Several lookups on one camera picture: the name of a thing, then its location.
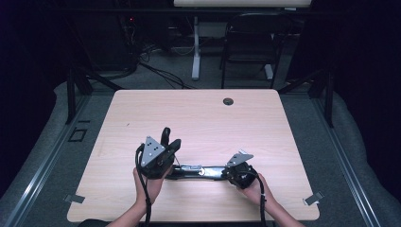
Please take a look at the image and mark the person's dark clothing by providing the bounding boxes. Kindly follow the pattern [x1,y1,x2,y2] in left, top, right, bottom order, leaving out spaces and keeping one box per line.
[78,218,110,227]

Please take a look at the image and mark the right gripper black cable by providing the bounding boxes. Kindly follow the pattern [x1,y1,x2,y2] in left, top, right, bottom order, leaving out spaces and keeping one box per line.
[249,169,268,227]

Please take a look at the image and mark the grey tape piece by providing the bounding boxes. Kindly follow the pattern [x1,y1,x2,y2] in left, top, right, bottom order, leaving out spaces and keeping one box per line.
[63,193,86,204]
[302,190,325,207]

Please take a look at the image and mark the black frame stand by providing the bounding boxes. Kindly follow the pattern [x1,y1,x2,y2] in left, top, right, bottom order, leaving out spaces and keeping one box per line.
[277,67,336,129]
[64,65,125,126]

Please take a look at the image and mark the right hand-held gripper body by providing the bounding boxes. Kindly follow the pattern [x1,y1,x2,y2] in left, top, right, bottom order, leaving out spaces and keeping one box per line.
[221,152,258,190]

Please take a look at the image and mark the person's right hand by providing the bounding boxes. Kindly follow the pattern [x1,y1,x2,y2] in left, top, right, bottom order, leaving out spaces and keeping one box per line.
[236,172,273,208]

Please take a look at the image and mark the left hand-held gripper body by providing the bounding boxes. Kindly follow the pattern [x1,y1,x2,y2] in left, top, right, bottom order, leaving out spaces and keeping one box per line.
[135,135,176,181]

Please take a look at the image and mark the black horizontal frame bar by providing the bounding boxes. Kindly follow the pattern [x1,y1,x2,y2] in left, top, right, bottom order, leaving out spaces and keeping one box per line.
[46,7,332,16]

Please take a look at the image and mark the black stapler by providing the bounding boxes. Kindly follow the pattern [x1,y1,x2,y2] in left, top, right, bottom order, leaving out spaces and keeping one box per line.
[160,127,229,182]

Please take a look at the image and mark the metal floor rail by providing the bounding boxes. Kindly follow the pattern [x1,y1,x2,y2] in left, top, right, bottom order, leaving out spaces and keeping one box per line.
[311,94,383,227]
[2,94,93,227]

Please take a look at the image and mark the white desk foot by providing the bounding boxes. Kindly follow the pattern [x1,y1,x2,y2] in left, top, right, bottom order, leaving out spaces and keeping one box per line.
[264,63,275,80]

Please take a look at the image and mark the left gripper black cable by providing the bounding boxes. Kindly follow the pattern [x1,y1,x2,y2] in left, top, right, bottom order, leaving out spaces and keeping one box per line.
[134,143,153,227]

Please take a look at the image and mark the black folding chair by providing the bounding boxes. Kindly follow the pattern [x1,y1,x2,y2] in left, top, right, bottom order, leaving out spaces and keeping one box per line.
[219,12,293,90]

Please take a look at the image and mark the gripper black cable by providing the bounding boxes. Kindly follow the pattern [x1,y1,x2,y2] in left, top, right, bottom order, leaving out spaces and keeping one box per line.
[134,143,153,227]
[249,169,268,227]

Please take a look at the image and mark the white desk leg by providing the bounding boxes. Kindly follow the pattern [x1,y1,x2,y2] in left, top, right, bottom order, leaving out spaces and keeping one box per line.
[191,15,202,81]

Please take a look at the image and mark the dark equipment with red light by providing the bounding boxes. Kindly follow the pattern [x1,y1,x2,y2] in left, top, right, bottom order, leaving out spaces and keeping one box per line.
[117,13,145,67]

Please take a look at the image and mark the person's left hand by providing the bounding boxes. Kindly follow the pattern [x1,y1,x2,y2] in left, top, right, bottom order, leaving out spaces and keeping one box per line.
[132,166,173,206]

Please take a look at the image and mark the black floor cables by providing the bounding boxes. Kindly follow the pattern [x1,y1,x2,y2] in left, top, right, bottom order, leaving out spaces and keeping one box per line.
[137,44,197,90]

